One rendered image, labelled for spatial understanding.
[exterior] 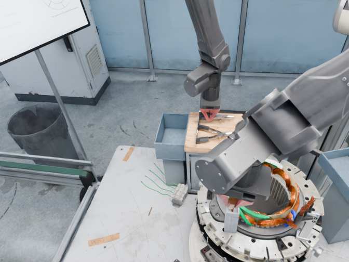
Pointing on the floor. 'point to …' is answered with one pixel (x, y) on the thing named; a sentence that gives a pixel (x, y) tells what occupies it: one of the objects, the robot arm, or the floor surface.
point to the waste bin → (54, 148)
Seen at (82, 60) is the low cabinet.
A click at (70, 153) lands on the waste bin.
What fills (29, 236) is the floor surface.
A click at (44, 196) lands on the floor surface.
